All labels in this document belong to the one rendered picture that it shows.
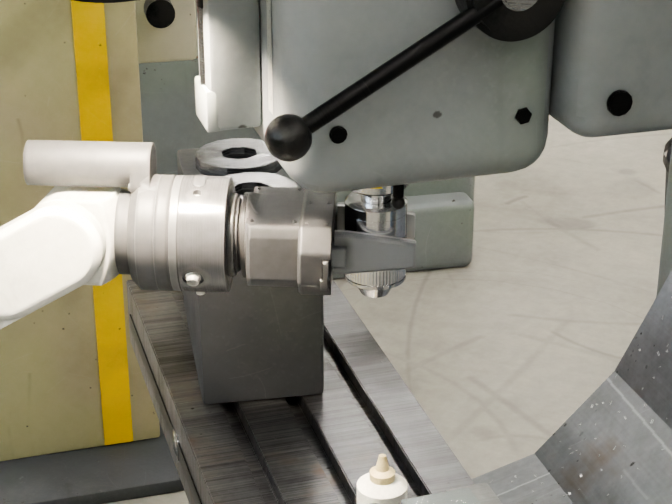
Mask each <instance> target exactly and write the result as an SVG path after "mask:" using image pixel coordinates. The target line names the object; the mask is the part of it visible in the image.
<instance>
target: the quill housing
mask: <svg viewBox="0 0 672 504"><path fill-rule="evenodd" d="M259 6H260V51H261V96H262V122H261V125H260V126H258V127H253V128H254V129H255V131H256V132H257V133H258V135H259V136H260V137H261V139H262V140H263V141H264V143H265V131H266V128H267V126H268V125H269V123H270V122H271V121H272V120H273V119H274V118H276V117H277V116H279V115H283V114H294V115H297V116H299V117H301V118H302V117H303V116H305V115H306V114H308V113H309V112H311V111H312V110H314V109H315V108H317V107H318V106H320V105H322V104H323V103H325V102H326V101H328V100H329V99H331V98H332V97H334V96H335V95H337V94H338V93H340V92H341V91H343V90H344V89H346V88H347V87H349V86H350V85H352V84H353V83H355V82H356V81H358V80H359V79H361V78H362V77H364V76H365V75H367V74H369V73H370V72H372V71H373V70H375V69H376V68H378V67H379V66H381V65H382V64H384V63H385V62H387V61H388V60H390V59H391V58H393V57H394V56H396V55H397V54H399V53H400V52H402V51H403V50H405V49H406V48H408V47H409V46H411V45H412V44H414V43H415V42H417V41H419V40H420V39H422V38H423V37H425V36H426V35H428V34H429V33H431V32H432V31H434V30H435V29H437V28H438V27H440V26H441V25H443V24H444V23H446V22H447V21H449V20H450V19H452V18H453V17H455V16H456V15H458V14H459V13H461V12H460V11H459V9H458V7H457V5H456V2H455V0H259ZM554 29H555V19H554V20H553V22H552V23H551V24H550V25H549V26H548V27H547V28H545V29H544V30H543V31H541V32H540V33H538V34H537V35H535V36H533V37H530V38H528V39H525V40H521V41H515V42H507V41H500V40H497V39H494V38H492V37H489V36H488V35H486V34H485V33H483V32H482V31H480V30H479V29H478V28H476V27H475V26H474V27H473V28H471V29H470V30H468V31H467V32H465V33H464V34H462V35H461V36H459V37H458V38H456V39H455V40H453V41H452V42H450V43H449V44H447V45H446V46H444V47H443V48H441V49H440V50H438V51H437V52H435V53H434V54H432V55H431V56H429V57H427V58H426V59H424V60H423V61H421V62H420V63H418V64H417V65H415V66H414V67H412V68H411V69H409V70H408V71H406V72H405V73H403V74H402V75H400V76H399V77H397V78H396V79H394V80H393V81H391V82H390V83H388V84H387V85H385V86H384V87H382V88H381V89H379V90H377V91H376V92H374V93H373V94H371V95H370V96H368V97H367V98H365V99H364V100H362V101H361V102H359V103H358V104H356V105H355V106H353V107H352V108H350V109H349V110H347V111H346V112H344V113H343V114H341V115H340V116H338V117H337V118H335V119H334V120H332V121H331V122H329V123H328V124H326V125H324V126H323V127H321V128H320V129H318V130H317V131H315V132H314V133H312V144H311V147H310V149H309V151H308V152H307V153H306V155H305V156H303V157H302V158H300V159H299V160H296V161H292V162H285V161H281V160H278V159H277V160H278V162H279V163H280V164H281V166H282V167H283V168H284V170H285V171H286V172H287V174H288V175H289V177H290V178H291V179H292V180H294V181H295V182H296V183H297V184H298V185H299V186H301V187H302V188H304V189H307V190H309V191H312V192H317V193H331V192H340V191H349V190H358V189H367V188H376V187H385V186H394V185H403V184H412V183H421V182H430V181H439V180H448V179H457V178H465V177H474V176H483V175H492V174H501V173H510V172H514V171H518V170H521V169H524V168H527V167H528V166H530V165H531V164H533V163H534V162H535V161H536V160H537V159H538V158H539V157H540V155H541V154H542V152H543V150H544V148H545V144H546V140H547V135H548V123H549V107H550V92H551V76H552V60H553V44H554Z"/></svg>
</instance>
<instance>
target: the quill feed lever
mask: <svg viewBox="0 0 672 504"><path fill-rule="evenodd" d="M455 2H456V5H457V7H458V9H459V11H460V12H461V13H459V14H458V15H456V16H455V17H453V18H452V19H450V20H449V21H447V22H446V23H444V24H443V25H441V26H440V27H438V28H437V29H435V30H434V31H432V32H431V33H429V34H428V35H426V36H425V37H423V38H422V39H420V40H419V41H417V42H415V43H414V44H412V45H411V46H409V47H408V48H406V49H405V50H403V51H402V52H400V53H399V54H397V55H396V56H394V57H393V58H391V59H390V60H388V61H387V62H385V63H384V64H382V65H381V66H379V67H378V68H376V69H375V70H373V71H372V72H370V73H369V74H367V75H365V76H364V77H362V78H361V79H359V80H358V81H356V82H355V83H353V84H352V85H350V86H349V87H347V88H346V89H344V90H343V91H341V92H340V93H338V94H337V95H335V96H334V97H332V98H331V99H329V100H328V101H326V102H325V103H323V104H322V105H320V106H318V107H317V108H315V109H314V110H312V111H311V112H309V113H308V114H306V115H305V116H303V117H302V118H301V117H299V116H297V115H294V114H283V115H279V116H277V117H276V118H274V119H273V120H272V121H271V122H270V123H269V125H268V126H267V128H266V131H265V145H266V147H267V149H268V151H269V152H270V154H271V155H272V156H274V157H275V158H276V159H278V160H281V161H285V162H292V161H296V160H299V159H300V158H302V157H303V156H305V155H306V153H307V152H308V151H309V149H310V147H311V144H312V133H314V132H315V131H317V130H318V129H320V128H321V127H323V126H324V125H326V124H328V123H329V122H331V121H332V120H334V119H335V118H337V117H338V116H340V115H341V114H343V113H344V112H346V111H347V110H349V109H350V108H352V107H353V106H355V105H356V104H358V103H359V102H361V101H362V100H364V99H365V98H367V97H368V96H370V95H371V94H373V93H374V92H376V91H377V90H379V89H381V88H382V87H384V86H385V85H387V84H388V83H390V82H391V81H393V80H394V79H396V78H397V77H399V76H400V75H402V74H403V73H405V72H406V71H408V70H409V69H411V68H412V67H414V66H415V65H417V64H418V63H420V62H421V61H423V60H424V59H426V58H427V57H429V56H431V55H432V54H434V53H435V52H437V51H438V50H440V49H441V48H443V47H444V46H446V45H447V44H449V43H450V42H452V41H453V40H455V39H456V38H458V37H459V36H461V35H462V34H464V33H465V32H467V31H468V30H470V29H471V28H473V27H474V26H475V27H476V28H478V29H479V30H480V31H482V32H483V33H485V34H486V35H488V36H489V37H492V38H494V39H497V40H500V41H507V42H515V41H521V40H525V39H528V38H530V37H533V36H535V35H537V34H538V33H540V32H541V31H543V30H544V29H545V28H547V27H548V26H549V25H550V24H551V23H552V22H553V20H554V19H555V18H556V17H557V15H558V14H559V12H560V10H561V8H562V7H563V5H564V2H565V0H455Z"/></svg>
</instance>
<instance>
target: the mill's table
mask: <svg viewBox="0 0 672 504"><path fill-rule="evenodd" d="M126 284H127V299H128V314H129V329H130V342H131V344H132V347H133V350H134V353H135V356H136V358H137V361H138V364H139V367H140V369H141V372H142V375H143V378H144V380H145V383H146V386H147V389H148V391H149V394H150V397H151V400H152V402H153V405H154V408H155V411H156V413H157V416H158V419H159V422H160V424H161V427H162V430H163V433H164V435H165V438H166V441H167V444H168V446H169V449H170V452H171V455H172V457H173V460H174V463H175V466H176V468H177V471H178V474H179V477H180V480H181V482H182V485H183V488H184V491H185V493H186V496H187V499H188V502H189V504H356V503H357V481H358V480H359V478H360V477H361V476H363V475H365V474H367V473H370V469H371V468H372V467H374V466H376V464H377V460H378V457H379V455H380V454H386V457H387V461H388V464H389V466H390V467H392V468H393V469H394V470H395V473H396V474H398V475H400V476H402V477H403V478H404V479H405V480H406V481H407V485H408V489H407V499H408V498H414V497H419V496H424V495H430V494H435V493H440V492H446V490H448V489H452V488H458V487H463V486H468V485H474V484H475V483H474V482H473V481H472V479H471V478H470V476H469V475H468V473H467V472H466V470H465V469H464V468H463V466H462V465H461V463H460V462H459V460H458V459H457V457H456V456H455V455H454V453H453V452H452V450H451V449H450V447H449V446H448V444H447V443H446V442H445V440H444V439H443V437H442V436H441V434H440V433H439V431H438V430H437V429H436V427H435V426H434V424H433V423H432V421H431V420H430V418H429V417H428V416H427V414H426V413H425V411H424V410H423V408H422V407H421V405H420V404H419V403H418V401H417V400H416V398H415V397H414V395H413V394H412V392H411V391H410V390H409V388H408V387H407V385H406V384H405V382H404V381H403V379H402V378H401V377H400V375H399V374H398V372H397V371H396V369H395V368H394V366H393V365H392V364H391V362H390V361H389V359H388V358H387V356H386V355H385V353H384V352H383V350H382V349H381V348H380V346H379V345H378V343H377V342H376V340H375V339H374V337H373V336H372V335H371V333H370V332H369V330H368V329H367V327H366V326H365V324H364V323H363V322H362V320H361V319H360V317H359V316H358V314H357V313H356V311H355V310H354V309H353V307H352V306H351V304H350V303H349V301H348V300H347V298H346V297H345V296H344V294H343V293H342V291H341V290H340V288H339V287H338V285H337V284H336V283H335V281H334V280H333V282H332V292H331V295H323V315H324V391H323V393H322V394H317V395H306V396H295V397H284V398H273V399H262V400H250V401H239V402H228V403H217V404H204V403H203V401H202V396H201V391H200V386H199V380H198V375H197V370H196V365H195V359H194V354H193V349H192V344H191V339H190V333H189V328H188V323H187V318H186V313H185V307H184V292H183V291H162V290H142V289H141V288H140V287H139V286H138V285H137V284H136V283H135V282H134V281H133V280H127V281H126Z"/></svg>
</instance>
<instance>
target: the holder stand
mask: <svg viewBox="0 0 672 504"><path fill-rule="evenodd" d="M177 167H178V175H194V176H196V175H206V176H231V177H232V178H233V180H234V184H235V193H238V194H239V195H240V197H241V198H242V200H243V196H244V193H245V192H254V188H255V187H259V186H260V187H301V186H299V185H298V184H297V183H296V182H295V181H294V180H292V179H291V178H290V177H289V175H288V174H287V172H286V171H285V170H284V168H283V167H282V166H281V164H280V163H279V162H278V160H277V159H276V158H275V157H274V156H272V155H271V154H270V152H269V151H268V149H267V147H266V145H265V143H264V141H263V140H259V139H252V138H232V139H224V140H217V141H214V142H211V143H208V144H205V145H203V146H202V147H200V148H197V149H181V150H178V152H177ZM301 188H302V187H301ZM183 292H184V307H185V313H186V318H187V323H188V328H189V333H190V339H191V344H192V349H193V354H194V359H195V365H196V370H197V375H198V380H199V386H200V391H201V396H202V401H203V403H204V404H217V403H228V402H239V401H250V400H262V399H273V398H284V397H295V396H306V395H317V394H322V393H323V391H324V315H323V295H301V294H300V293H299V291H298V287H273V286H248V285H247V280H246V278H243V277H242V273H241V270H240V272H238V274H237V275H236V276H233V282H232V287H231V290H230V292H205V294H204V295H197V294H196V292H191V291H183Z"/></svg>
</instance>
